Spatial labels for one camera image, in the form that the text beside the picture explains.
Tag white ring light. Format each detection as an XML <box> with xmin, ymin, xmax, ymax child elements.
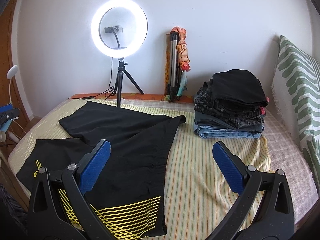
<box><xmin>91</xmin><ymin>0</ymin><xmax>148</xmax><ymax>59</ymax></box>

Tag green white patterned pillow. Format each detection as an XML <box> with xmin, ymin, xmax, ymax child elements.
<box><xmin>272</xmin><ymin>35</ymin><xmax>319</xmax><ymax>187</ymax></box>

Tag yellow striped bed cover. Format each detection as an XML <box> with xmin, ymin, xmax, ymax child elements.
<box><xmin>9</xmin><ymin>99</ymin><xmax>271</xmax><ymax>239</ymax></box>

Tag black ring light cable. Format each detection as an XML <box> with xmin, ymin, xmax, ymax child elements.
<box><xmin>77</xmin><ymin>57</ymin><xmax>118</xmax><ymax>100</ymax></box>

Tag black mini tripod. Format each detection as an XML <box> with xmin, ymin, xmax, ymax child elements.
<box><xmin>106</xmin><ymin>57</ymin><xmax>144</xmax><ymax>108</ymax></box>

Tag silver folded tripod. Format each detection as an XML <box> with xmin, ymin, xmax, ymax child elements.
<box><xmin>168</xmin><ymin>31</ymin><xmax>181</xmax><ymax>102</ymax></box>

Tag black yellow sport pants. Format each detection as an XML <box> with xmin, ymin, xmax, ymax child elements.
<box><xmin>17</xmin><ymin>101</ymin><xmax>186</xmax><ymax>239</ymax></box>

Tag black phone holder gooseneck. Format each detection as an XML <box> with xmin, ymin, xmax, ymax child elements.
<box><xmin>104</xmin><ymin>25</ymin><xmax>123</xmax><ymax>49</ymax></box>

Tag black folded garment on stack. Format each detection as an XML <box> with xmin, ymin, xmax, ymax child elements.
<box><xmin>212</xmin><ymin>69</ymin><xmax>268</xmax><ymax>111</ymax></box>

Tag blue folded jeans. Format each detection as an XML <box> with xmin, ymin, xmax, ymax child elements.
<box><xmin>194</xmin><ymin>125</ymin><xmax>261</xmax><ymax>139</ymax></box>

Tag dark folded clothes in stack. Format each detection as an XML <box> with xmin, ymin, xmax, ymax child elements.
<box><xmin>194</xmin><ymin>80</ymin><xmax>265</xmax><ymax>133</ymax></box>

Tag white clip lamp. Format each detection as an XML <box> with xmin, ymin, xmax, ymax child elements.
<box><xmin>7</xmin><ymin>64</ymin><xmax>18</xmax><ymax>105</ymax></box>

